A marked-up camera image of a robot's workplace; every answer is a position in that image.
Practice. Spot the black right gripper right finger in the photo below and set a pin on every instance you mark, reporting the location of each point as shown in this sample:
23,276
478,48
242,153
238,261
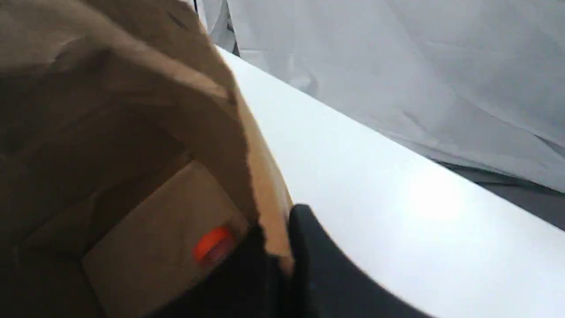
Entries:
327,284

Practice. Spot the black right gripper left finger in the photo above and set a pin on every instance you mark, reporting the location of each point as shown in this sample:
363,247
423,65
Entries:
248,284

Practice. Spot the orange-capped clear tube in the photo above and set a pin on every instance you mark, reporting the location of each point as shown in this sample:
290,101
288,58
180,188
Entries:
214,246

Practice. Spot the brown paper bag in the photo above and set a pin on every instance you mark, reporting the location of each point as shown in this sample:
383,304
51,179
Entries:
124,139

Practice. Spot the white backdrop cloth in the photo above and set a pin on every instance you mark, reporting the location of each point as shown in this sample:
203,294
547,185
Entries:
476,83

